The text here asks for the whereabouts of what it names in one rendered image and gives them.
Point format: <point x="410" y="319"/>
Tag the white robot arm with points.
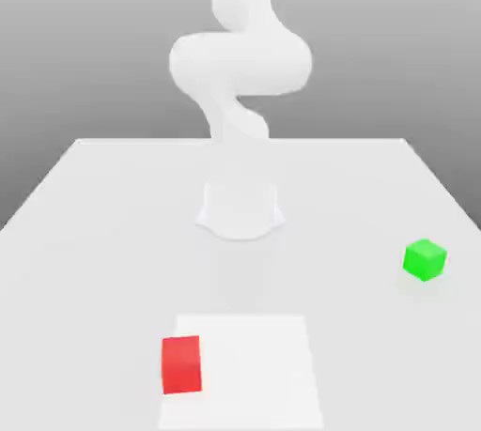
<point x="240" y="63"/>

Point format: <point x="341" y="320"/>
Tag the small red cube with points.
<point x="181" y="365"/>

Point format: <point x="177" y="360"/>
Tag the small green cube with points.
<point x="424" y="260"/>

